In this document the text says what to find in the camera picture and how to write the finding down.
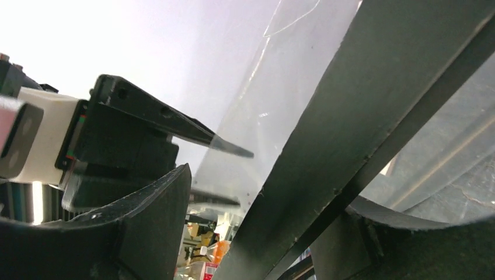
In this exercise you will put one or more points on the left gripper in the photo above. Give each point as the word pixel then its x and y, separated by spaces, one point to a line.
pixel 114 149

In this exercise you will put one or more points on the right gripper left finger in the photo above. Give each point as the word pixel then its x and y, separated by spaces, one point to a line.
pixel 136 237

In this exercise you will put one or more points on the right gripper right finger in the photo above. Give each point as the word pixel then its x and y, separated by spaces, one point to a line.
pixel 370 241

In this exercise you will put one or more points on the clear plastic sheet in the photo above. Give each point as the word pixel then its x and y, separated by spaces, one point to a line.
pixel 444 173

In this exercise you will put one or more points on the black wooden picture frame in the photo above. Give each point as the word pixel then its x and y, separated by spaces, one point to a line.
pixel 398 63

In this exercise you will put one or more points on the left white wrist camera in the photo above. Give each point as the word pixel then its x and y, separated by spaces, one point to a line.
pixel 33 128

